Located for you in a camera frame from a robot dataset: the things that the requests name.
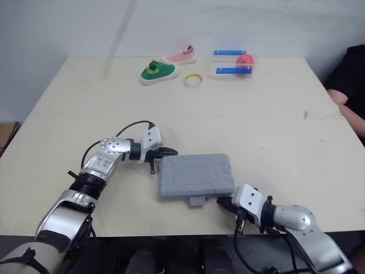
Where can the cardboard box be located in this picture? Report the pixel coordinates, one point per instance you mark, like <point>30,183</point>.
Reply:
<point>7,134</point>

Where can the green shoe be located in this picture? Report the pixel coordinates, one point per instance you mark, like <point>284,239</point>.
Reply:
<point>159,72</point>

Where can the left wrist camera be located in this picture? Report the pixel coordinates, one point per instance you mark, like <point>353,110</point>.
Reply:
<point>151,140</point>

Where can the robot body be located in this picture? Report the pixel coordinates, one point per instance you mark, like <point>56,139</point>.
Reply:
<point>171,257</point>

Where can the roll of tape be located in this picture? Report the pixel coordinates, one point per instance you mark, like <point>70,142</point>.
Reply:
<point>188,82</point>

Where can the person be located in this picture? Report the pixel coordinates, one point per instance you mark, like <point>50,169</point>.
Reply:
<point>349,82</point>

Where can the pink shoe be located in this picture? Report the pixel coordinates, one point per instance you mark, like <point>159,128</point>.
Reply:
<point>182,57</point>

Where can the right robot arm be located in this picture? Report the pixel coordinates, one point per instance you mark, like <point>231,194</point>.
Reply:
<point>299,219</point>

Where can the grey tool case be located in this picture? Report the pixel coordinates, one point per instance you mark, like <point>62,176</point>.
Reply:
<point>194,177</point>

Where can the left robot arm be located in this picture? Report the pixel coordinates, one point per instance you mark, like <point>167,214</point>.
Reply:
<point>85,177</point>

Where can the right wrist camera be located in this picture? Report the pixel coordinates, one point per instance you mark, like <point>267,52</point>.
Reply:
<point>249,199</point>

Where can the clear box with blue clasps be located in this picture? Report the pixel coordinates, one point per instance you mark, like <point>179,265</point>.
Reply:
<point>225,70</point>

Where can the pink ball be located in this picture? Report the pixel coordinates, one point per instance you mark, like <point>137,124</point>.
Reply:
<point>244,61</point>

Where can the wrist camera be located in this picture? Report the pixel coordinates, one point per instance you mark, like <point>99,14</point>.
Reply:
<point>151,140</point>
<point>249,199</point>

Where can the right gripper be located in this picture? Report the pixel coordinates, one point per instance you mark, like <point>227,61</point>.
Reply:
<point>226,205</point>

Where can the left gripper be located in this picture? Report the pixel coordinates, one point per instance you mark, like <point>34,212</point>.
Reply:
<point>155,154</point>

